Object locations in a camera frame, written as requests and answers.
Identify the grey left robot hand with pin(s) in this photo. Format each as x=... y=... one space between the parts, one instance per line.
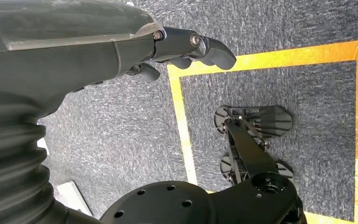
x=58 y=52

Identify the white flat plate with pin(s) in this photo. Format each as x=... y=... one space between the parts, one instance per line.
x=71 y=198

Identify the black robot foot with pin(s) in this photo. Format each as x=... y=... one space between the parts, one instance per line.
x=271 y=122

